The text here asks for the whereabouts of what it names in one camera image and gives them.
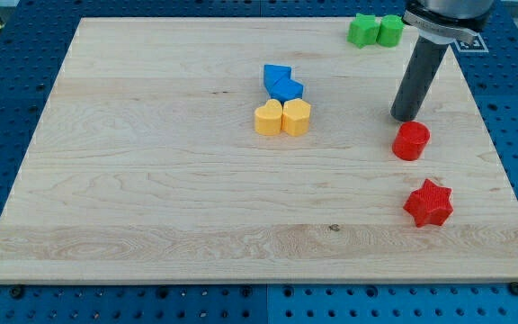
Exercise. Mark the red cylinder block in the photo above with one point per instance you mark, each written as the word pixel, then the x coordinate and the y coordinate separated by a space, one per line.
pixel 412 137

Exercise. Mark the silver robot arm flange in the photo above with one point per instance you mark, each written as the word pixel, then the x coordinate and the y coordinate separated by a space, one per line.
pixel 445 21

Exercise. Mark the green star block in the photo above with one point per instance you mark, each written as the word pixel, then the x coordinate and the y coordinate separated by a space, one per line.
pixel 363 30

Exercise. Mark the red star block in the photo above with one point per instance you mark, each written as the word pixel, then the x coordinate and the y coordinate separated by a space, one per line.
pixel 430 204

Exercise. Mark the yellow heart block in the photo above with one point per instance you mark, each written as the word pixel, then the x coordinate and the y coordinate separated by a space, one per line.
pixel 268 118

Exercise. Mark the yellow hexagon block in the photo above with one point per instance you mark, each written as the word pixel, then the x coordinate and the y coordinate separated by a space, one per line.
pixel 295 117

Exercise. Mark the blue cube block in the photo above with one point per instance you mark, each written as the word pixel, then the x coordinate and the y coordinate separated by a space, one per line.
pixel 286 89

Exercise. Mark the blue triangle block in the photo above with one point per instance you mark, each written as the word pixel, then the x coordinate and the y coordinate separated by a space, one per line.
pixel 273 73

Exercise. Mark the wooden board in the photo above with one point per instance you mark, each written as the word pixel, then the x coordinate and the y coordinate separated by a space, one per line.
pixel 145 166

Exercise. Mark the green cylinder block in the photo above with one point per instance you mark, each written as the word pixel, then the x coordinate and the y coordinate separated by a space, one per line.
pixel 390 32

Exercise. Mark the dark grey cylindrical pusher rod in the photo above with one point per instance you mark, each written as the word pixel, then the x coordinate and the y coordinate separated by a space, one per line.
pixel 420 72

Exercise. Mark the white fiducial marker tag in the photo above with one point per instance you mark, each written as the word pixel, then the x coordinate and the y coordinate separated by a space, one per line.
pixel 476 46

